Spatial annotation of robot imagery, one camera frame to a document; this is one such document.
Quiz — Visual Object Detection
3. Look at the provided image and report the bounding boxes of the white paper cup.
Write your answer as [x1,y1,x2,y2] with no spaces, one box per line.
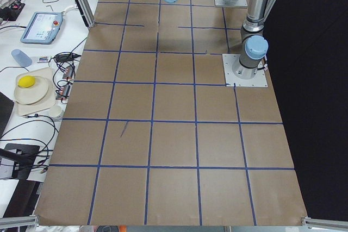
[48,105,64,121]

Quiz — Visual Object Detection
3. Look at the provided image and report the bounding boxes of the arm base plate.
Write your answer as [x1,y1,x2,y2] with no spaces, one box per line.
[222,54,268,87]
[214,0,247,9]

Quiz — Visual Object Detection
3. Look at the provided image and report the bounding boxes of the blue teach pendant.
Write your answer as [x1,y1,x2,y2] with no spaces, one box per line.
[20,12,63,45]

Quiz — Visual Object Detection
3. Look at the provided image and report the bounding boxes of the beige tray with plate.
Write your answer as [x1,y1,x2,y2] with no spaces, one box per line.
[14,67,55,116]

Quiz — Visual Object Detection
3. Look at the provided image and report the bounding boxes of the black camera stand base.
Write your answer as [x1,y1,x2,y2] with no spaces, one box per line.
[1,143,40,180]

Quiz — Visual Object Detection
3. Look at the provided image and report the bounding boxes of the blue plastic cup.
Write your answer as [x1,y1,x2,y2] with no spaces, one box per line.
[11,49,32,67]

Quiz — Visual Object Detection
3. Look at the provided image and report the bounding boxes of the yellow ball on plate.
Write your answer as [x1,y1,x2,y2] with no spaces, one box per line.
[17,76,36,88]

